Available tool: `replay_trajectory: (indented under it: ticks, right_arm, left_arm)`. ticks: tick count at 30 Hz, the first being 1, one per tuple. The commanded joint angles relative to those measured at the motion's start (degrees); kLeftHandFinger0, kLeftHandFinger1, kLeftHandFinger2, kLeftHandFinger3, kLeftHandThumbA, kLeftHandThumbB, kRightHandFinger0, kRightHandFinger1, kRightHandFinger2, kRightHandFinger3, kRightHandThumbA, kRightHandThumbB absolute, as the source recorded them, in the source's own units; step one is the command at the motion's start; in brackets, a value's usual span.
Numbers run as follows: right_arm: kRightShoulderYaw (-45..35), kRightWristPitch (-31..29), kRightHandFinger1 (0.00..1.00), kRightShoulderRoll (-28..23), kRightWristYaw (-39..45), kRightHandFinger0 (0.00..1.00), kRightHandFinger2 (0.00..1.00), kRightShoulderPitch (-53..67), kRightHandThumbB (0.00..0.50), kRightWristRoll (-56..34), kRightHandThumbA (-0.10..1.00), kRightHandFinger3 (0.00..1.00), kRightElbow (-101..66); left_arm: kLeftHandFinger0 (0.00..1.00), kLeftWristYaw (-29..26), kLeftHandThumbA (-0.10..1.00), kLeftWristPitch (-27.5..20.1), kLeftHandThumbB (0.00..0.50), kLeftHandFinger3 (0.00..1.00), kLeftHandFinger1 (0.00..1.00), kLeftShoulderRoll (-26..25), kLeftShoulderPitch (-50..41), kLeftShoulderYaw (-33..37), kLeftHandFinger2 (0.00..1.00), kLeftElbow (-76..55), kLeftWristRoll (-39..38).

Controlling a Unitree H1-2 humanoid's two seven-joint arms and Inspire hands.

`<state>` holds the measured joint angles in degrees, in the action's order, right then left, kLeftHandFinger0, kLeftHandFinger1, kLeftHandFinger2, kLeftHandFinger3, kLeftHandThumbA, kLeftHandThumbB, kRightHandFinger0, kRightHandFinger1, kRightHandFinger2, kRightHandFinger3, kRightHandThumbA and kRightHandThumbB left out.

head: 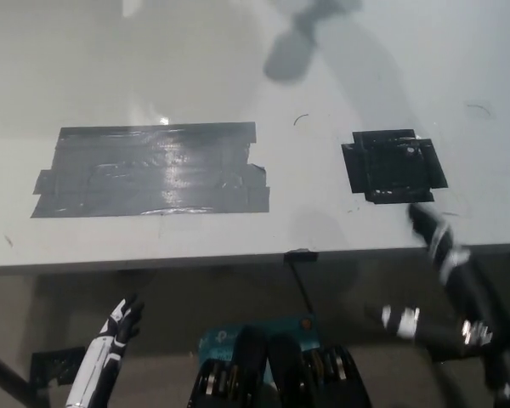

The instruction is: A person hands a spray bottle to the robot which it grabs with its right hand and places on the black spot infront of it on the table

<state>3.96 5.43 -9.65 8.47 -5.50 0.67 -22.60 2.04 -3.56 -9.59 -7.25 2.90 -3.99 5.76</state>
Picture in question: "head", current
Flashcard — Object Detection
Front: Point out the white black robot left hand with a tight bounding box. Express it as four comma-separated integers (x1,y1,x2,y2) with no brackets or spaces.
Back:
65,292,145,408

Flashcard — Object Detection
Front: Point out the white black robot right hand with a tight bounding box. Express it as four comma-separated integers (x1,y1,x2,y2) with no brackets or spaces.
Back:
407,203,472,278

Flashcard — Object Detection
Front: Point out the black square tape spot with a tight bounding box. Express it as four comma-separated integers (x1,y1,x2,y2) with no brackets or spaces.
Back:
341,127,449,207

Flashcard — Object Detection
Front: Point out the black teal robot torso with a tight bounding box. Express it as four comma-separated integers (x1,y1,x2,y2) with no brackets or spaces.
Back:
189,313,373,408

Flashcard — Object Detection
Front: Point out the black metal table leg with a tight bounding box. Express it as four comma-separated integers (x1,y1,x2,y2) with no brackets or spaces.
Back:
0,334,33,408

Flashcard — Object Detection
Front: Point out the large grey tape patch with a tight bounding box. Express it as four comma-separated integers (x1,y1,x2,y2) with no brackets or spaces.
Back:
29,122,271,220

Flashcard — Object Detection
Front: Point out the thin black cable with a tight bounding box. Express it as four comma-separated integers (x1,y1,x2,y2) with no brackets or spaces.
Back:
290,259,315,316

